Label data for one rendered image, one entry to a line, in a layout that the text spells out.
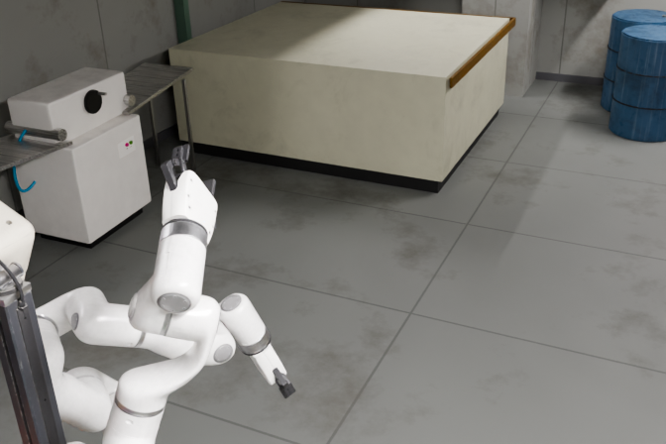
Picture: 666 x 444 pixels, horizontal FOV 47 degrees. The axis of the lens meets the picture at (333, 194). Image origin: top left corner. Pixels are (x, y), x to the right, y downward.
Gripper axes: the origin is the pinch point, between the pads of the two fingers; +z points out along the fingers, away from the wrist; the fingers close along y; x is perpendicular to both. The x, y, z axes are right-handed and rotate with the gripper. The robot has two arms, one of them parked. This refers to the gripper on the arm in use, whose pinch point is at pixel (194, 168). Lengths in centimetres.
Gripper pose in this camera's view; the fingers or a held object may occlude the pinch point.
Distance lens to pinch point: 135.6
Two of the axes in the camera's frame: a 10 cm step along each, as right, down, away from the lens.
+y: -3.7, -6.3, -6.8
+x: -9.3, 2.7, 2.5
